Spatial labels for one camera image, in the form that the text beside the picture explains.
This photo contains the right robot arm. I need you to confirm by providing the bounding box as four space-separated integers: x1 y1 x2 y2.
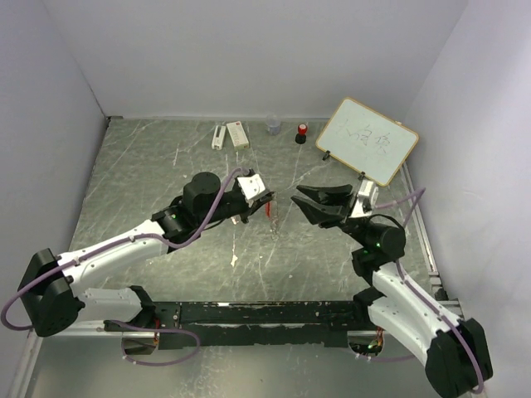
291 181 493 397

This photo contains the white stapler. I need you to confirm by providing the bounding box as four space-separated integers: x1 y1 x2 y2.
211 124 227 151

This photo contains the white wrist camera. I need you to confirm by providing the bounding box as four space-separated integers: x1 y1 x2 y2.
357 179 378 213
236 174 269 206

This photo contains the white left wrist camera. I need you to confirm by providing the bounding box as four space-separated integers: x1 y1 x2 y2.
236 174 269 206

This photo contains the white green staple box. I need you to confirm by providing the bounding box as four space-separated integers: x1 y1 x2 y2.
226 121 250 151

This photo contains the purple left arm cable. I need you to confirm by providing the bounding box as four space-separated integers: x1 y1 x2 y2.
2 167 254 366

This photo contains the clear paperclip jar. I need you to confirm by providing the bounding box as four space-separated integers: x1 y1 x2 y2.
265 114 281 135

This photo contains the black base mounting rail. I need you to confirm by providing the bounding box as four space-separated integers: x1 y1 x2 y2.
128 301 383 356

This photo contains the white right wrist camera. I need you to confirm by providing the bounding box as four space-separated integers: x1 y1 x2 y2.
357 179 378 213

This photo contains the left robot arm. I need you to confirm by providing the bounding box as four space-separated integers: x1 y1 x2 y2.
17 170 274 337

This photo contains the red black stamp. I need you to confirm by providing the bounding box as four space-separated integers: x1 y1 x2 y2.
295 124 308 144

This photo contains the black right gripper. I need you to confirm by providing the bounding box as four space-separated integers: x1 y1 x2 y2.
291 184 373 249

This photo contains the red handled metal key holder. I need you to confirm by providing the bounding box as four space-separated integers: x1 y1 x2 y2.
265 198 280 240

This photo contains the yellow framed whiteboard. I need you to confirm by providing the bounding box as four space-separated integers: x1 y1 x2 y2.
315 97 419 187

